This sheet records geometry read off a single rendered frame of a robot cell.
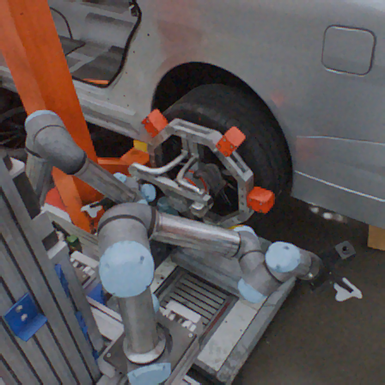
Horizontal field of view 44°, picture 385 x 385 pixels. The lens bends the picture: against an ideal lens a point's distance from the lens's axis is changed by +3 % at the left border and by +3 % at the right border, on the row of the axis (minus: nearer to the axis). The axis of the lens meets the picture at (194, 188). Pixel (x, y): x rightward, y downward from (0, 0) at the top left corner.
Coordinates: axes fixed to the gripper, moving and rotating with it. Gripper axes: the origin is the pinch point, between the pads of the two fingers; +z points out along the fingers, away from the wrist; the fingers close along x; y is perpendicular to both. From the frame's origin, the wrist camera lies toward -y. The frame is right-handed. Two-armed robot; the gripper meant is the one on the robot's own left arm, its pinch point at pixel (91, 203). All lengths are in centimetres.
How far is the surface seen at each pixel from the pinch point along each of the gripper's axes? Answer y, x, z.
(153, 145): -14.9, 24.5, -25.3
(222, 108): -20, 28, -63
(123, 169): -7.9, 35.7, 8.1
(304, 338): 103, 56, -49
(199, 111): -22, 24, -56
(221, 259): 57, 57, -16
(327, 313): 100, 74, -57
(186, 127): -18, 22, -47
